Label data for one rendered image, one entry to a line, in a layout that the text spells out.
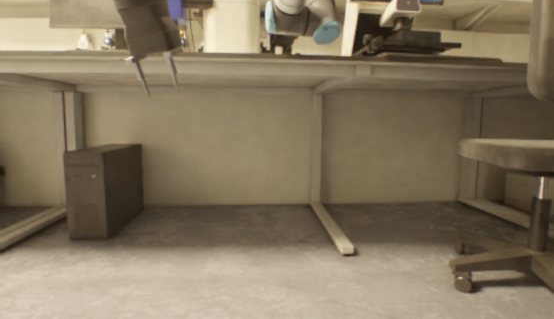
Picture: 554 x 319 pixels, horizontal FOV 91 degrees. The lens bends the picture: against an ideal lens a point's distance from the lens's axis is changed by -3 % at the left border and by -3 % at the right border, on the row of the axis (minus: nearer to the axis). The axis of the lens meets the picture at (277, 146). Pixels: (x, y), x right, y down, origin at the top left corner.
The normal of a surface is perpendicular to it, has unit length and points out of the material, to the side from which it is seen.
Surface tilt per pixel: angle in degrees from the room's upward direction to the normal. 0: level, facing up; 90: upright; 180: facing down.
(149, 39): 114
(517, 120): 90
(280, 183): 90
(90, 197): 90
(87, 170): 90
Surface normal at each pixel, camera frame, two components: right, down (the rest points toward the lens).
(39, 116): 0.07, 0.10
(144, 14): -0.07, 0.61
